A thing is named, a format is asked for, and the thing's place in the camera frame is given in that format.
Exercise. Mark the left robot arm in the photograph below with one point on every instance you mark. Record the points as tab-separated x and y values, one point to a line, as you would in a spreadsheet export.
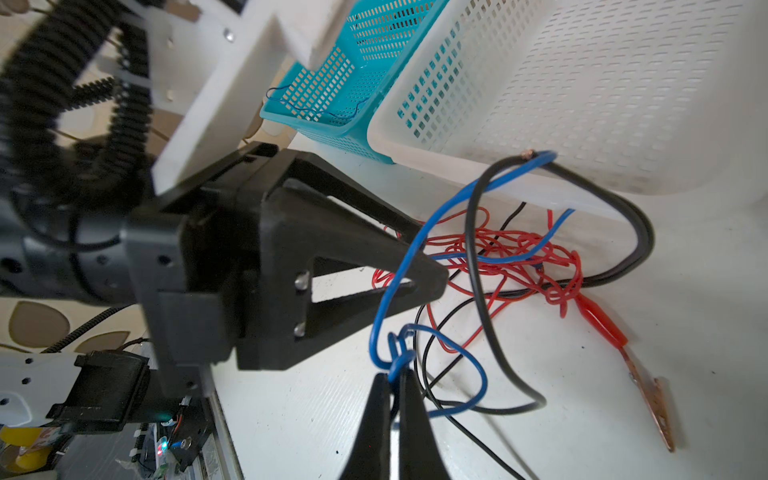
111	389

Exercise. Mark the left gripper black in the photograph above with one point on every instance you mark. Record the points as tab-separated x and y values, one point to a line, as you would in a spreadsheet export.
176	256

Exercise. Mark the white plastic basket left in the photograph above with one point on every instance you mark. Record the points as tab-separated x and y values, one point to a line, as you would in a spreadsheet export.
662	102

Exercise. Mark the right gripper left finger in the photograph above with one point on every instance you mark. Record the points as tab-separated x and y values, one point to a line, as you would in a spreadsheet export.
371	450

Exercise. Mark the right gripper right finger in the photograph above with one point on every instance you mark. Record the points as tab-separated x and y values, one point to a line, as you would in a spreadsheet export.
419	457

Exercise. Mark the teal plastic basket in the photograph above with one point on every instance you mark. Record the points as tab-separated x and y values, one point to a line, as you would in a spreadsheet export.
334	104

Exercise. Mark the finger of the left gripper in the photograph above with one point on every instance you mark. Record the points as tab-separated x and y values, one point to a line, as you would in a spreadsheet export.
311	172

